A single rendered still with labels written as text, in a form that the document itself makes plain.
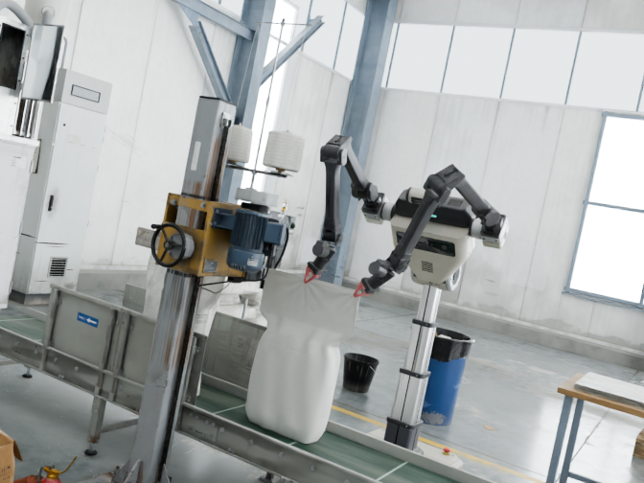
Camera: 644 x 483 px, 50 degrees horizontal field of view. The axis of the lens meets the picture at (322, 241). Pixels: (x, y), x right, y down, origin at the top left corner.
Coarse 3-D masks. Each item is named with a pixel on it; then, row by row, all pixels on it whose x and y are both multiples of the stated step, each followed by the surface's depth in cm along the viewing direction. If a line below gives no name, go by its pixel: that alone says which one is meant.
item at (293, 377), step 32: (288, 288) 312; (320, 288) 306; (288, 320) 311; (320, 320) 304; (352, 320) 295; (256, 352) 314; (288, 352) 301; (320, 352) 297; (256, 384) 310; (288, 384) 300; (320, 384) 295; (256, 416) 310; (288, 416) 300; (320, 416) 297
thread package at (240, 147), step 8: (232, 128) 302; (240, 128) 302; (248, 128) 305; (232, 136) 302; (240, 136) 302; (248, 136) 305; (232, 144) 302; (240, 144) 303; (248, 144) 306; (232, 152) 302; (240, 152) 303; (248, 152) 307; (232, 160) 307; (240, 160) 304; (248, 160) 308
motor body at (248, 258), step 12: (240, 216) 280; (252, 216) 278; (264, 216) 279; (240, 228) 279; (252, 228) 278; (240, 240) 278; (252, 240) 279; (228, 252) 282; (240, 252) 278; (252, 252) 280; (228, 264) 282; (240, 264) 278; (252, 264) 279
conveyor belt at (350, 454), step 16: (0, 320) 403; (16, 320) 410; (32, 320) 417; (32, 336) 382; (208, 400) 332; (224, 400) 337; (240, 400) 342; (224, 416) 313; (240, 416) 317; (272, 432) 304; (304, 448) 292; (320, 448) 296; (336, 448) 300; (352, 448) 303; (368, 448) 308; (352, 464) 285; (368, 464) 289; (384, 464) 293; (400, 464) 296; (384, 480) 274; (400, 480) 278; (416, 480) 281; (432, 480) 285; (448, 480) 288
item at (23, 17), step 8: (0, 0) 440; (8, 0) 445; (0, 8) 440; (8, 8) 451; (16, 8) 455; (40, 8) 535; (48, 8) 532; (16, 16) 466; (24, 16) 466; (40, 16) 538; (48, 16) 530; (32, 24) 477
